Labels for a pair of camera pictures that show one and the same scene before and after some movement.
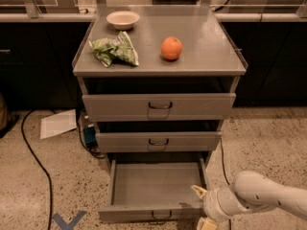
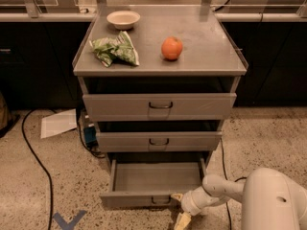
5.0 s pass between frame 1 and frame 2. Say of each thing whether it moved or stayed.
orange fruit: stayed
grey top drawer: stayed
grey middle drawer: stayed
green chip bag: stayed
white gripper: moved
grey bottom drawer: moved
